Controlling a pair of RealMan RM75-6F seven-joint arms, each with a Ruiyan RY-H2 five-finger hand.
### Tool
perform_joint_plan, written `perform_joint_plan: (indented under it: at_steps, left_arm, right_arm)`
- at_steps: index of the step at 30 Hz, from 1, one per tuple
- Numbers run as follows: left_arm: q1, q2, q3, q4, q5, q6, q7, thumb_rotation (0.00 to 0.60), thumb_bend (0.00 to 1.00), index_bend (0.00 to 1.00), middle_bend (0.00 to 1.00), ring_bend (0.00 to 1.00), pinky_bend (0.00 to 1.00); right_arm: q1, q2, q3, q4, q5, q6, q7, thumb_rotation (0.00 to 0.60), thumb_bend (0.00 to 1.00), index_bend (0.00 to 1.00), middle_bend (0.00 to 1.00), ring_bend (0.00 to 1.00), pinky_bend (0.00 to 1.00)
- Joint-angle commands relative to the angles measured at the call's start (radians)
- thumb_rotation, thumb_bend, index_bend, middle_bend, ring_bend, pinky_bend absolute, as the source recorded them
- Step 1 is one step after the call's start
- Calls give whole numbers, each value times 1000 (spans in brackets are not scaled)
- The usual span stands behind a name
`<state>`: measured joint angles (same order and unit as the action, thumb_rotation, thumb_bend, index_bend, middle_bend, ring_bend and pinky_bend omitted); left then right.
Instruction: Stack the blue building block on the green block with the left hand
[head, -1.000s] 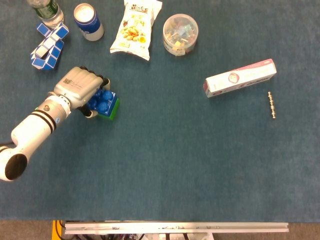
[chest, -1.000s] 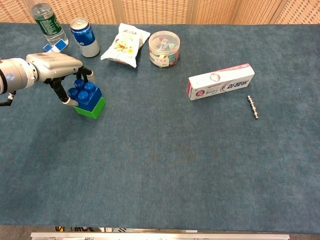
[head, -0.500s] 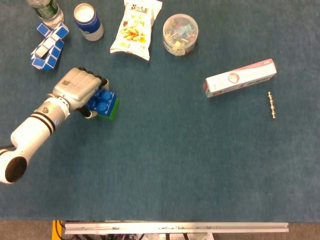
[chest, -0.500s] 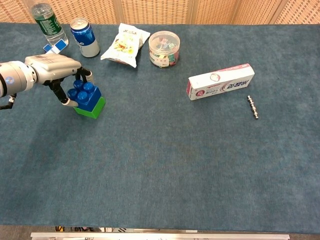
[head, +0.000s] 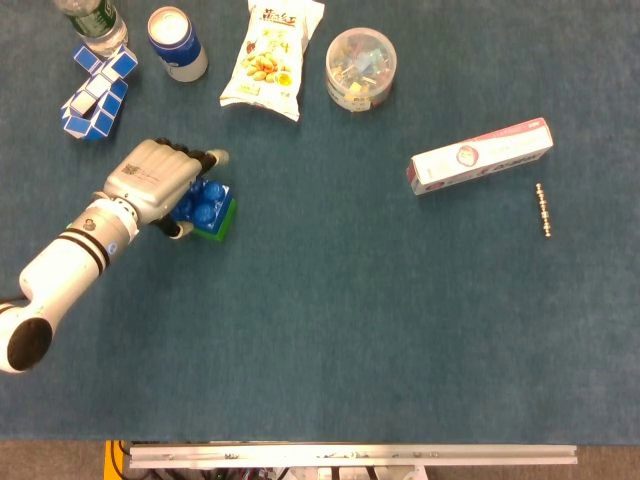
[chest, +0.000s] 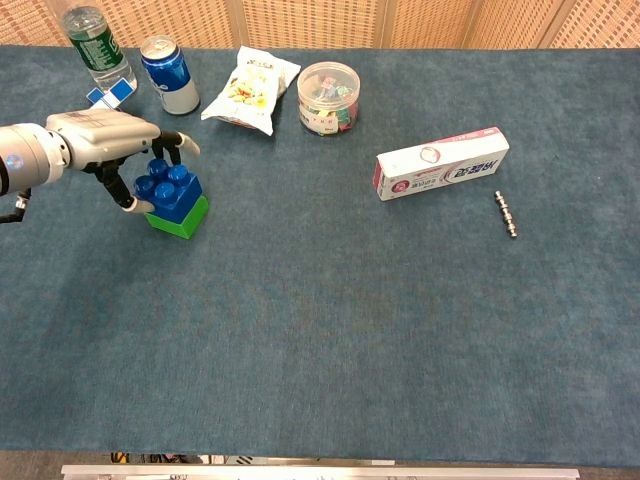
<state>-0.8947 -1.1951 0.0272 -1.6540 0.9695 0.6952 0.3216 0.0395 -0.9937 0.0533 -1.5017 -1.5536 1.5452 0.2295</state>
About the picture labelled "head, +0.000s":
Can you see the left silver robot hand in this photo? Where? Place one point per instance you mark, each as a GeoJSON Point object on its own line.
{"type": "Point", "coordinates": [150, 180]}

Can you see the blue toy building block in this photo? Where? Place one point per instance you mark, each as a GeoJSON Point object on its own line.
{"type": "Point", "coordinates": [207, 202]}

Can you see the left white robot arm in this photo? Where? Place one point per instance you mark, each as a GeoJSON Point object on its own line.
{"type": "Point", "coordinates": [65, 270]}

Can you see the green toy building block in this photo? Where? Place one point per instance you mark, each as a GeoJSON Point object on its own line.
{"type": "Point", "coordinates": [220, 227]}

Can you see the blue and white snake puzzle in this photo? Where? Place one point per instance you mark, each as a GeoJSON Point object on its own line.
{"type": "Point", "coordinates": [97, 95]}

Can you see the blue and white drink can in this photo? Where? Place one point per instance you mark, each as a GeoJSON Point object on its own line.
{"type": "Point", "coordinates": [177, 45]}

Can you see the clear green-label water bottle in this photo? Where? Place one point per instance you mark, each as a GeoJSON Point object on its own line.
{"type": "Point", "coordinates": [95, 22]}

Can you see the white nut snack bag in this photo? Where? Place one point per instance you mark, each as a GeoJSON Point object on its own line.
{"type": "Point", "coordinates": [267, 57]}

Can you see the teal felt table mat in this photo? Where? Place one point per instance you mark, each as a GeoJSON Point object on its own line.
{"type": "Point", "coordinates": [350, 300]}

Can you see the clear jar of binder clips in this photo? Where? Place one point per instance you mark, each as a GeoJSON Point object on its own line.
{"type": "Point", "coordinates": [360, 67]}

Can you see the white pink toothpaste box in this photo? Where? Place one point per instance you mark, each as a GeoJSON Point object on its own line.
{"type": "Point", "coordinates": [480, 155]}

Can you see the silver beaded metal rod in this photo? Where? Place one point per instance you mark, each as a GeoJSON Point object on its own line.
{"type": "Point", "coordinates": [543, 210]}

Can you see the aluminium frame rail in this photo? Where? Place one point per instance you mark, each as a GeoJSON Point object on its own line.
{"type": "Point", "coordinates": [350, 455]}

